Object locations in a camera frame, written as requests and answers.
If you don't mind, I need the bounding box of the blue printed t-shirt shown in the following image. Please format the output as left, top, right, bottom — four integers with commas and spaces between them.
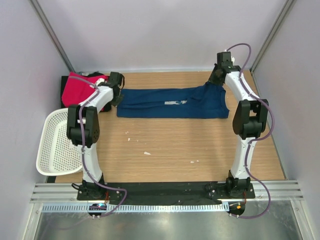
116, 81, 229, 119

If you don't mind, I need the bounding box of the white slotted cable duct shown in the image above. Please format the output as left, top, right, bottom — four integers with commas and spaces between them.
41, 202, 229, 213

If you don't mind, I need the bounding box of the folded pink t-shirt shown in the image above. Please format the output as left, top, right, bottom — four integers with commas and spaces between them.
61, 71, 109, 108

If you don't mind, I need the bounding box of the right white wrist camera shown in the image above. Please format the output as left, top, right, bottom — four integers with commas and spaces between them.
225, 49, 235, 63

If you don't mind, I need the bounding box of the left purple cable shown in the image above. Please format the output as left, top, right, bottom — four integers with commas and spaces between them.
63, 76, 128, 217

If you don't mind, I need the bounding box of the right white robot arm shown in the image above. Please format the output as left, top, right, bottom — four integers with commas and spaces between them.
208, 51, 269, 199

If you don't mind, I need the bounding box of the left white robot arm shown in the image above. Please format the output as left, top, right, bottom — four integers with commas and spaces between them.
66, 72, 126, 201

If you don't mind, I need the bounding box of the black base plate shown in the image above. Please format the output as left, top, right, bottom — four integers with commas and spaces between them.
71, 181, 256, 206

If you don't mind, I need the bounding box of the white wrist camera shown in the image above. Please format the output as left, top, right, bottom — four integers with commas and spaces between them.
225, 49, 235, 63
95, 78, 108, 87

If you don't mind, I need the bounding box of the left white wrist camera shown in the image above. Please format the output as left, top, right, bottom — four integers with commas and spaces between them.
95, 78, 108, 87

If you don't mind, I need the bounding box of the folded black t-shirt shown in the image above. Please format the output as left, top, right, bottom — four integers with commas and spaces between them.
60, 71, 113, 113

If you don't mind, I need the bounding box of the white perforated plastic basket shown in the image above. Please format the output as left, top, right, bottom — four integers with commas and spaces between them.
36, 108, 82, 176

